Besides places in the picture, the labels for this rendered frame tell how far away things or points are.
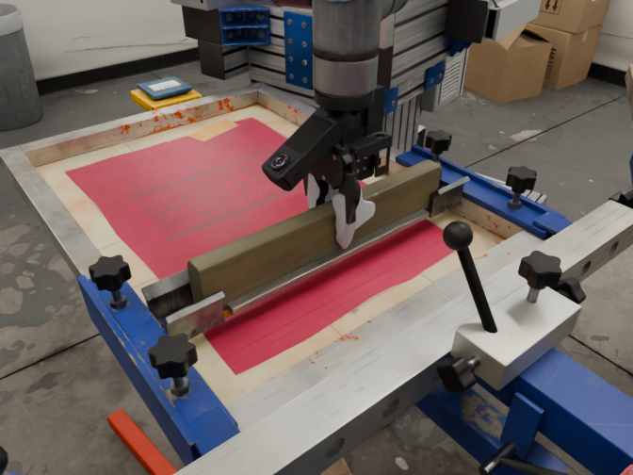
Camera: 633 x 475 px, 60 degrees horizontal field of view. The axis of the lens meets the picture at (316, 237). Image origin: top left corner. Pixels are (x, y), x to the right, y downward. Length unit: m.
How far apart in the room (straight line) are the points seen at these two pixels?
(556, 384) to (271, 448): 0.27
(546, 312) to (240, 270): 0.34
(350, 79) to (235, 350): 0.34
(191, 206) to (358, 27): 0.46
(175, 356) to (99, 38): 4.04
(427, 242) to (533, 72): 3.40
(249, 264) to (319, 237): 0.11
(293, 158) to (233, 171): 0.40
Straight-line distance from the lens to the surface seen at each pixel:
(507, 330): 0.55
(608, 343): 2.25
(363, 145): 0.68
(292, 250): 0.70
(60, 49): 4.43
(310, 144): 0.65
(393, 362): 0.55
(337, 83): 0.63
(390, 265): 0.80
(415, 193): 0.82
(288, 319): 0.71
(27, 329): 2.30
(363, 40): 0.62
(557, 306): 0.60
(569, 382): 0.58
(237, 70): 1.54
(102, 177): 1.08
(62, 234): 0.87
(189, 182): 1.02
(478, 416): 0.69
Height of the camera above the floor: 1.45
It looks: 36 degrees down
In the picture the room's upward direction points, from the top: straight up
